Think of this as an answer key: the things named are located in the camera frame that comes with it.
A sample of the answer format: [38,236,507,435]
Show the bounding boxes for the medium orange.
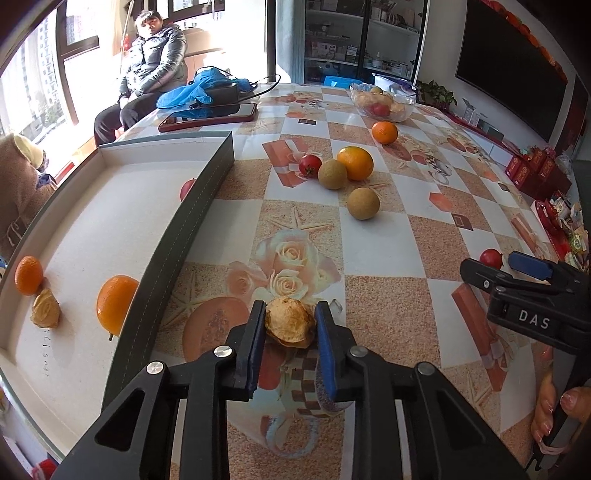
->
[96,275,140,337]

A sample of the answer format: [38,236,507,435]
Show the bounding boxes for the grey curtain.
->
[265,0,305,86]

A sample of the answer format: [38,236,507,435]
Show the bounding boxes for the black cable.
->
[238,74,282,101]

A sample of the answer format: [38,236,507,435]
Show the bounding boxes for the person's right hand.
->
[530,345,591,457]

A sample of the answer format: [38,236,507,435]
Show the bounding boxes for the black power bank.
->
[203,82,242,107]

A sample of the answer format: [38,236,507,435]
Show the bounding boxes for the white television stand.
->
[443,108,522,158]

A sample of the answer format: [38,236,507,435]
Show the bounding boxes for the printed checkered tablecloth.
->
[106,82,583,467]

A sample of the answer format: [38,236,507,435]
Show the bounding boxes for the clear glass bowl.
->
[349,83,417,123]

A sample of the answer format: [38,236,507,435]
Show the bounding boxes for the small orange mandarin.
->
[14,255,45,296]
[372,120,399,145]

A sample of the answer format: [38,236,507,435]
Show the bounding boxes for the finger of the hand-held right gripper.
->
[461,257,514,292]
[508,251,556,281]

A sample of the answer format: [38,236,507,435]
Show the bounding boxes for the grey shallow box tray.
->
[0,131,235,370]

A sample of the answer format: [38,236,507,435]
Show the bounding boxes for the tan walnut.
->
[30,288,62,330]
[264,296,318,350]

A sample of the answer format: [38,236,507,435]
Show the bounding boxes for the black wall television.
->
[455,0,570,144]

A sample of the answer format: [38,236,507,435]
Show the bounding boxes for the large orange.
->
[337,145,375,182]

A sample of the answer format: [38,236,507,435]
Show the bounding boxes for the white plastic bag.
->
[376,74,419,95]

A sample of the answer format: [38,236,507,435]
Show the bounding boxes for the heap of apples and oranges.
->
[358,85,407,118]

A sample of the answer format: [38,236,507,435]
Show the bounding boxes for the green potted plant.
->
[416,80,458,110]

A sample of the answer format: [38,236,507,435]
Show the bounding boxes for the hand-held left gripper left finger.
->
[50,300,267,480]

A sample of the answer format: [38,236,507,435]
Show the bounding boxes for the pile of snack packets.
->
[538,196,591,271]

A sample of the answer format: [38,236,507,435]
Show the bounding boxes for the smartphone with red case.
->
[158,102,258,134]

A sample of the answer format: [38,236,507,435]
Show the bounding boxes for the tan round longan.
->
[347,187,380,221]
[318,159,348,190]

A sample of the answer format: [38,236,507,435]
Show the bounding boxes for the glass door display cabinet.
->
[302,0,424,86]

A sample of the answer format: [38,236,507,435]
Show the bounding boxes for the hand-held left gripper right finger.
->
[315,300,530,480]

